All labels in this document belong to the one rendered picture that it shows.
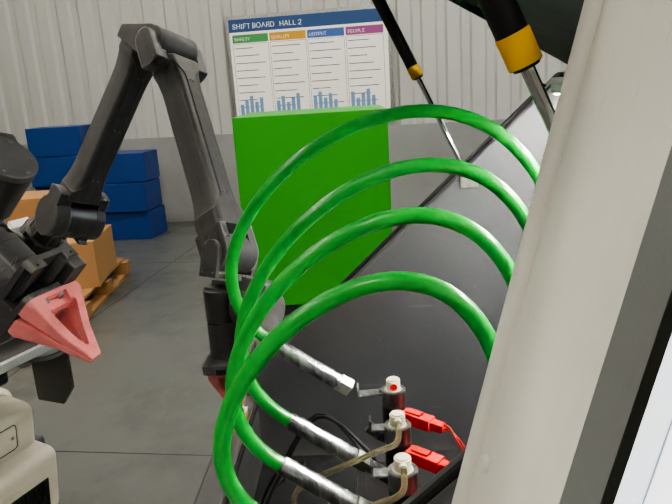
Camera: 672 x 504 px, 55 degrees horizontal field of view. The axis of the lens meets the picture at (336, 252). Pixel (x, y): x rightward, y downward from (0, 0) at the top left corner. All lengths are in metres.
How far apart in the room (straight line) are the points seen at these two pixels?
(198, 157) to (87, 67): 7.17
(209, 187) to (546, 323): 0.75
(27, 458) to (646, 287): 1.29
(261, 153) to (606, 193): 3.80
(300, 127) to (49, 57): 4.87
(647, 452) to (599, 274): 0.08
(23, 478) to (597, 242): 1.25
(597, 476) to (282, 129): 3.83
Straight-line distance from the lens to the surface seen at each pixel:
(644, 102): 0.25
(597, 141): 0.27
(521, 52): 0.36
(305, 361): 0.74
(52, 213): 1.28
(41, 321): 0.65
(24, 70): 8.60
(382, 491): 0.81
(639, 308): 0.21
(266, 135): 4.01
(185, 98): 1.06
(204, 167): 1.00
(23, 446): 1.43
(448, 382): 1.11
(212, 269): 0.94
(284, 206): 4.05
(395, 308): 1.05
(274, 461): 0.62
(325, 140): 0.68
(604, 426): 0.22
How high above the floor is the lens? 1.45
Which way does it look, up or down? 14 degrees down
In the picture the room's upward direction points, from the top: 4 degrees counter-clockwise
